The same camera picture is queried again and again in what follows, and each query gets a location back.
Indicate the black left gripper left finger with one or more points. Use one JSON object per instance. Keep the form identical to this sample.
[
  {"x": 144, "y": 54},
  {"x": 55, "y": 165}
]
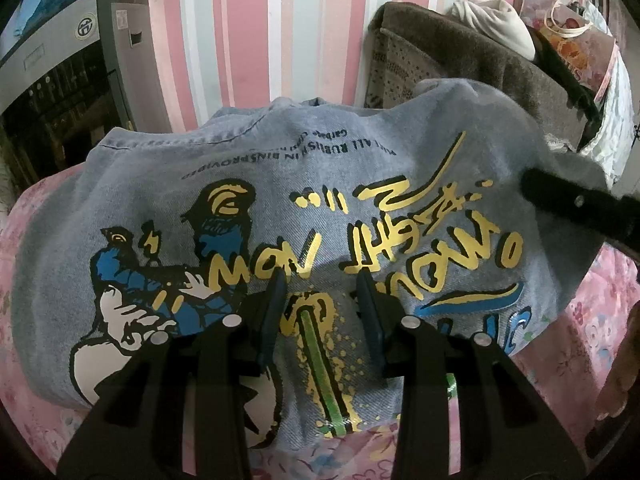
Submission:
[{"x": 135, "y": 430}]

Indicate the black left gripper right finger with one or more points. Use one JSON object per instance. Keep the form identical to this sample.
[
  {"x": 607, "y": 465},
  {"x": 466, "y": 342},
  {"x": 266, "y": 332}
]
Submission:
[{"x": 506, "y": 430}]

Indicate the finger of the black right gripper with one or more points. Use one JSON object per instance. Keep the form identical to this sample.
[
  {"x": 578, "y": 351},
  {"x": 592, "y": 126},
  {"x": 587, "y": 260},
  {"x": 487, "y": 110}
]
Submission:
[{"x": 616, "y": 219}]

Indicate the grey denim printed jacket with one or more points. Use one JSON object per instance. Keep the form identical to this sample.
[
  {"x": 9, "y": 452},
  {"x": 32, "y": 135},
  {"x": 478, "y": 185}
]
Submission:
[{"x": 167, "y": 233}]

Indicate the person's right hand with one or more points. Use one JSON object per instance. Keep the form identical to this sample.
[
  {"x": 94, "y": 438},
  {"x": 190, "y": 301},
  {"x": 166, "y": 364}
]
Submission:
[{"x": 613, "y": 397}]

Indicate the white patterned hanging cloth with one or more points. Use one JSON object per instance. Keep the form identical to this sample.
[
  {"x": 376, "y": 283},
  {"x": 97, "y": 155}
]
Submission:
[{"x": 612, "y": 145}]

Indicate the pink floral bed sheet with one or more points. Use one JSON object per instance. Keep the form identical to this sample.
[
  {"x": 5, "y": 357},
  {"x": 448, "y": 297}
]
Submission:
[{"x": 567, "y": 364}]

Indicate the black garment on sofa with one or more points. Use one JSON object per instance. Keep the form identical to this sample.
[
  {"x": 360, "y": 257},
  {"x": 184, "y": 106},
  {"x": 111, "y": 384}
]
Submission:
[{"x": 549, "y": 61}]

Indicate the pink floral gift bag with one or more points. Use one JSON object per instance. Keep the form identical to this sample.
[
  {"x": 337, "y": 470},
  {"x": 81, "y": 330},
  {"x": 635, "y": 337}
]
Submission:
[{"x": 588, "y": 53}]

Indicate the cream white bundled garment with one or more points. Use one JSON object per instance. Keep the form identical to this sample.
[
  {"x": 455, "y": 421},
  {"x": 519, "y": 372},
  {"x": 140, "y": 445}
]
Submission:
[{"x": 497, "y": 20}]

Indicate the brown blanket covered sofa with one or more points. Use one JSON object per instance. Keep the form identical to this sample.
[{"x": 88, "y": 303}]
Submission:
[{"x": 410, "y": 44}]

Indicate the silver black water dispenser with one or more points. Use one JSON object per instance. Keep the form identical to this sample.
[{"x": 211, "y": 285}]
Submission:
[{"x": 85, "y": 67}]

